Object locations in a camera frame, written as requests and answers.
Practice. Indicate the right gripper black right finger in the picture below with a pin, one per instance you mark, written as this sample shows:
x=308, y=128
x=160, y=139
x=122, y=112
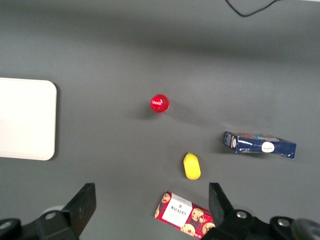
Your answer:
x=220, y=207

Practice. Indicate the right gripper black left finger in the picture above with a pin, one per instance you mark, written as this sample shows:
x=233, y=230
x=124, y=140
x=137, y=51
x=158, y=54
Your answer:
x=80, y=210

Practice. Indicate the red soda can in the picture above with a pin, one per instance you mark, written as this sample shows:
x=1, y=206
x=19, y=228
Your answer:
x=159, y=103

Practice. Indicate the white rectangular tray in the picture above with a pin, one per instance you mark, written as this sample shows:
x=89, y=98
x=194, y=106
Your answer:
x=25, y=117

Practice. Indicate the red Walkers cookie box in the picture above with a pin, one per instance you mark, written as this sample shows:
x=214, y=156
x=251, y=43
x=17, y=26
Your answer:
x=180, y=212

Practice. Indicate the yellow plastic lemon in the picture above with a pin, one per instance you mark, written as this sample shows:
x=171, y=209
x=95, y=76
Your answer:
x=192, y=167

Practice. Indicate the dark blue snack box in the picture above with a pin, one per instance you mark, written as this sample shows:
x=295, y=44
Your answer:
x=260, y=147

